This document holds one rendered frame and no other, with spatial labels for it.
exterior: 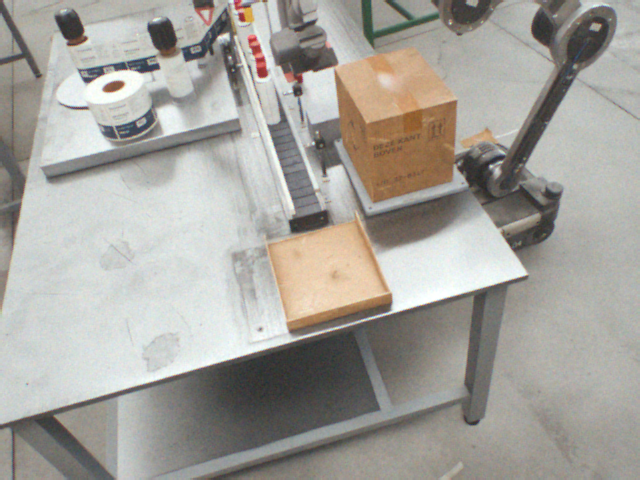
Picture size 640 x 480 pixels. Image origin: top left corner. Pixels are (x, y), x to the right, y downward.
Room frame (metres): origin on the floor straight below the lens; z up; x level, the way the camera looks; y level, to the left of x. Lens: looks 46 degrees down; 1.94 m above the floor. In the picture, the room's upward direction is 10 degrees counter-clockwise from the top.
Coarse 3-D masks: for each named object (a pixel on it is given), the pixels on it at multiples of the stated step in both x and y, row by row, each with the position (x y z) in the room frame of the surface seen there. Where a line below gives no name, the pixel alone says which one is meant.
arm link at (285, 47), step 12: (300, 0) 1.26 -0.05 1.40; (312, 0) 1.27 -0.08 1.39; (300, 12) 1.26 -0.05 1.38; (312, 12) 1.26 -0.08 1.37; (300, 24) 1.25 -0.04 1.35; (312, 24) 1.27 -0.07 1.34; (276, 36) 1.24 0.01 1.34; (288, 36) 1.24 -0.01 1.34; (276, 48) 1.21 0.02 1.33; (288, 48) 1.21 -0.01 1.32; (300, 48) 1.22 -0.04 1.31; (276, 60) 1.22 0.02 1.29; (288, 60) 1.21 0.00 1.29
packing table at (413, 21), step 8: (368, 0) 3.39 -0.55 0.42; (384, 0) 3.90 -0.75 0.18; (392, 0) 3.83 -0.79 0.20; (368, 8) 3.39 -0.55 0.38; (400, 8) 3.69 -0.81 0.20; (368, 16) 3.39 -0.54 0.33; (408, 16) 3.56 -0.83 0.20; (424, 16) 3.51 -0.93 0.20; (432, 16) 3.51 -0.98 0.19; (368, 24) 3.39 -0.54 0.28; (400, 24) 3.46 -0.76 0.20; (408, 24) 3.47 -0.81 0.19; (416, 24) 3.48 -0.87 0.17; (368, 32) 3.39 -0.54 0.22; (376, 32) 3.42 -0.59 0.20; (384, 32) 3.43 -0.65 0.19; (392, 32) 3.44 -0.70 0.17; (368, 40) 3.39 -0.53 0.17
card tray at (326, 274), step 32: (352, 224) 1.11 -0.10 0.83; (288, 256) 1.04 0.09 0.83; (320, 256) 1.02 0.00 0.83; (352, 256) 0.99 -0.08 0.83; (288, 288) 0.93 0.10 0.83; (320, 288) 0.91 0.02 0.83; (352, 288) 0.89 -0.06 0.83; (384, 288) 0.87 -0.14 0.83; (288, 320) 0.83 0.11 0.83; (320, 320) 0.81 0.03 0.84
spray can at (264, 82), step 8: (264, 64) 1.60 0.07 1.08; (264, 72) 1.59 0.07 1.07; (256, 80) 1.60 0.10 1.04; (264, 80) 1.58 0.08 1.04; (264, 88) 1.58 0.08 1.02; (272, 88) 1.59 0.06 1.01; (264, 96) 1.58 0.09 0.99; (272, 96) 1.58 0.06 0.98; (264, 104) 1.58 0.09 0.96; (272, 104) 1.58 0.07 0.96; (264, 112) 1.59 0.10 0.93; (272, 112) 1.58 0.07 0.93; (272, 120) 1.58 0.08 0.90; (280, 120) 1.60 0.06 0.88
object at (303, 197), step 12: (276, 96) 1.75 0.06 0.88; (276, 132) 1.54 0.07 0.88; (288, 132) 1.53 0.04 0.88; (276, 144) 1.48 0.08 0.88; (288, 144) 1.46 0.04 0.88; (288, 156) 1.40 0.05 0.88; (300, 156) 1.39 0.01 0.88; (288, 168) 1.35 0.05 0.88; (300, 168) 1.34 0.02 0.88; (288, 180) 1.29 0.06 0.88; (300, 180) 1.28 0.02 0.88; (300, 192) 1.23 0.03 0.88; (312, 192) 1.22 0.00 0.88; (300, 204) 1.18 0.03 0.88; (312, 204) 1.17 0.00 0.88; (300, 216) 1.13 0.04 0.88
